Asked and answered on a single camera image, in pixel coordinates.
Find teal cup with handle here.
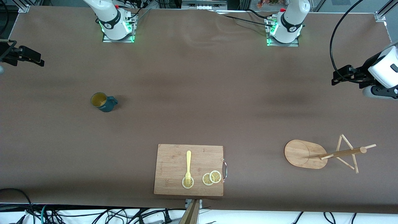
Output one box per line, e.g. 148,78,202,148
90,92,118,113

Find wooden cup rack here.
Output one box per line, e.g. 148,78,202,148
284,134,377,174

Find grey power strip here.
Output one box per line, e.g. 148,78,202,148
182,0,227,10

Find bamboo cutting board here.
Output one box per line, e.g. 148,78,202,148
154,144,228,197

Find yellow plastic fork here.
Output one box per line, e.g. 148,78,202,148
185,151,192,185

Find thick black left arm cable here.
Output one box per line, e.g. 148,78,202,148
330,0,365,83

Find aluminium frame rail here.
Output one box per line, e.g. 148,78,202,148
378,0,398,16

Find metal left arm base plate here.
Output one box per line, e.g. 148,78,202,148
266,17,300,47

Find black cable on table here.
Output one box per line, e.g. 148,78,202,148
223,14,275,28

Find black looped floor cable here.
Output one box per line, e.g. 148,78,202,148
0,188,35,224

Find metal camera support bracket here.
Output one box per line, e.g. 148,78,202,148
185,199,203,209

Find tan camera support post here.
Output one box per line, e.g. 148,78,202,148
179,199,200,224

